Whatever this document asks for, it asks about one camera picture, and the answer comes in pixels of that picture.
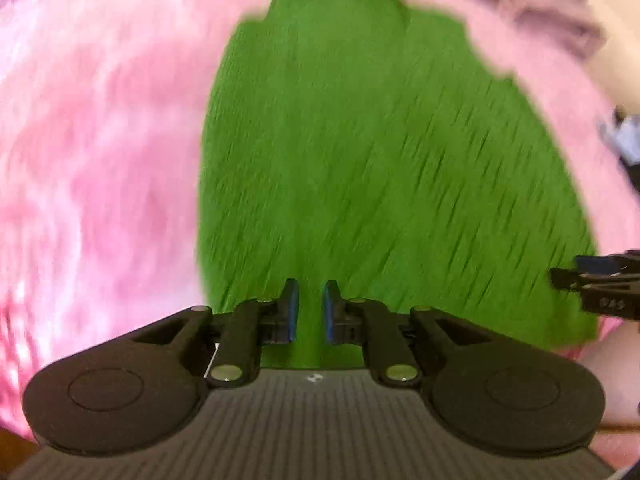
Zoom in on lilac striped quilt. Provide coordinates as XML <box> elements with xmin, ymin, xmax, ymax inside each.
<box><xmin>299</xmin><ymin>0</ymin><xmax>609</xmax><ymax>61</ymax></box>

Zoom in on green knitted sweater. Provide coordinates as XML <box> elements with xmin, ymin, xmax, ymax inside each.
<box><xmin>198</xmin><ymin>0</ymin><xmax>598</xmax><ymax>368</ymax></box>

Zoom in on light blue clothes pile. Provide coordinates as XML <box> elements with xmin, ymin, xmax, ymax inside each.
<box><xmin>599</xmin><ymin>106</ymin><xmax>640</xmax><ymax>166</ymax></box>

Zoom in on pink floral bed sheet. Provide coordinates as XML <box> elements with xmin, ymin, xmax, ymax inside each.
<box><xmin>1</xmin><ymin>0</ymin><xmax>639</xmax><ymax>437</ymax></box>

